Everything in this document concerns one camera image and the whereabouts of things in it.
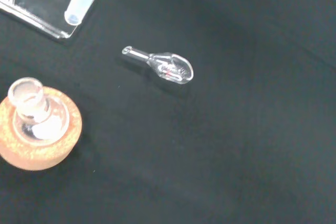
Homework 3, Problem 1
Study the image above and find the clear acrylic funnel stand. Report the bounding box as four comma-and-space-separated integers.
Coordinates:
0, 0, 79, 40

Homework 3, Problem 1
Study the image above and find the clear glass weighing funnel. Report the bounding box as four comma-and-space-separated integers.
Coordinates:
121, 46, 195, 86

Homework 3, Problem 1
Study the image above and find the small round-bottom glass flask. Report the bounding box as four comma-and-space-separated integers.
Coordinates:
7, 77, 71, 142

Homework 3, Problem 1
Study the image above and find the black bench cloth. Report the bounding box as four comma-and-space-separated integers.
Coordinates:
0, 0, 336, 224

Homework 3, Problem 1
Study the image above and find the brown cork ring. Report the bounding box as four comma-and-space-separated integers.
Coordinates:
0, 86, 83, 171

